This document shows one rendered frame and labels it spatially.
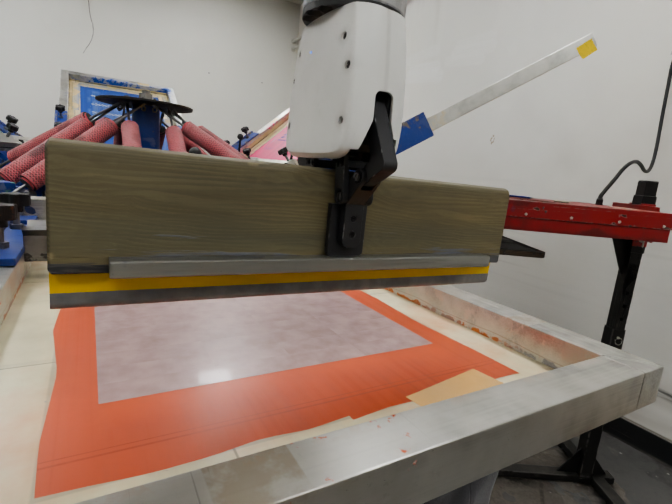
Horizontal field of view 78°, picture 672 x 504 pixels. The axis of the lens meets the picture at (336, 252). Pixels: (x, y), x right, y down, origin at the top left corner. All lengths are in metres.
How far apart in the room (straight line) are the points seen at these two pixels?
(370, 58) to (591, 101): 2.29
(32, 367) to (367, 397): 0.29
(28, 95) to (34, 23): 0.63
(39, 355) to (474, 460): 0.38
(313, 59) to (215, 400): 0.27
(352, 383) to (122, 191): 0.25
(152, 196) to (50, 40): 4.72
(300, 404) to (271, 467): 0.12
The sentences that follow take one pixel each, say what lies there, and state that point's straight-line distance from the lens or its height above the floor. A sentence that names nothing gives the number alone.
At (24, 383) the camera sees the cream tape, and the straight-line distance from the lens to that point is 0.43.
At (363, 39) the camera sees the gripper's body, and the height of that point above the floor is 1.23.
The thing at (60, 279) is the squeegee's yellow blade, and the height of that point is 1.07.
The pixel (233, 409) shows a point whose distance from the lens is 0.35.
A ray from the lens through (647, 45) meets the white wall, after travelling 2.51.
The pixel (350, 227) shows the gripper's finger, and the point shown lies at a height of 1.10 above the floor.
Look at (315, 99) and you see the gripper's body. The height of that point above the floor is 1.19.
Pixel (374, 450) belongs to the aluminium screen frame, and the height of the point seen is 0.99.
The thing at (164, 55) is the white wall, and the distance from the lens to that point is 5.03.
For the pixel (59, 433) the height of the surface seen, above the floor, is 0.96.
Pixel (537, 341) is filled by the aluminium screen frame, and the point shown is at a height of 0.98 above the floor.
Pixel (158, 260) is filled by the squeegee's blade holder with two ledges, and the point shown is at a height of 1.08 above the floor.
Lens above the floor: 1.14
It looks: 11 degrees down
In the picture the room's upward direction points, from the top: 5 degrees clockwise
